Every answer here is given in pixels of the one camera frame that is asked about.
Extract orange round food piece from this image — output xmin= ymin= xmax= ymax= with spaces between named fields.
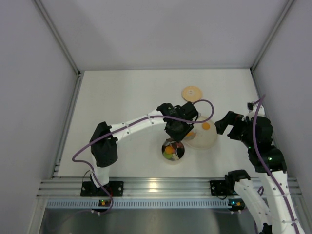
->
xmin=202 ymin=122 xmax=210 ymax=130

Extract beige round lid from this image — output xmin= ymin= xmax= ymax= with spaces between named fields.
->
xmin=182 ymin=86 xmax=202 ymax=102

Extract metal tongs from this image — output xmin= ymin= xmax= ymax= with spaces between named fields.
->
xmin=166 ymin=130 xmax=196 ymax=142

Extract green round food piece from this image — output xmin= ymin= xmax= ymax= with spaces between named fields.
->
xmin=163 ymin=152 xmax=172 ymax=158

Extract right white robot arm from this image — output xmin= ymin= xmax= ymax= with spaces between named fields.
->
xmin=215 ymin=111 xmax=305 ymax=234

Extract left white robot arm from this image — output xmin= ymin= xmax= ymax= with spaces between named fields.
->
xmin=90 ymin=102 xmax=199 ymax=189

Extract round metal lunch box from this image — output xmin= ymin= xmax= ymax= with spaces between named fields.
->
xmin=161 ymin=141 xmax=185 ymax=165

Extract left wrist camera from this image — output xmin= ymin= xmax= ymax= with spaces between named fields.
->
xmin=195 ymin=112 xmax=202 ymax=118

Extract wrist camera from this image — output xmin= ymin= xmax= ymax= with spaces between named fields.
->
xmin=247 ymin=102 xmax=265 ymax=119
xmin=195 ymin=112 xmax=202 ymax=118

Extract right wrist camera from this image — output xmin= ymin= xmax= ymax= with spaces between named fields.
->
xmin=247 ymin=102 xmax=265 ymax=119

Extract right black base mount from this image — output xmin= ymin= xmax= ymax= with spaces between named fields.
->
xmin=209 ymin=180 xmax=231 ymax=196

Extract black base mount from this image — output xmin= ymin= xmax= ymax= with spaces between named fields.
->
xmin=209 ymin=180 xmax=231 ymax=196
xmin=80 ymin=181 xmax=124 ymax=197

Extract aluminium rail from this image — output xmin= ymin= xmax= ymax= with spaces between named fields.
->
xmin=36 ymin=177 xmax=302 ymax=197

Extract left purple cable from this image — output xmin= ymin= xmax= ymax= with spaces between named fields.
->
xmin=72 ymin=99 xmax=215 ymax=215

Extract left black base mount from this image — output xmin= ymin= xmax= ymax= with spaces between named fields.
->
xmin=80 ymin=181 xmax=124 ymax=197

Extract slotted cable duct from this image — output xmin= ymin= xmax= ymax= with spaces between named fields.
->
xmin=46 ymin=198 xmax=242 ymax=209

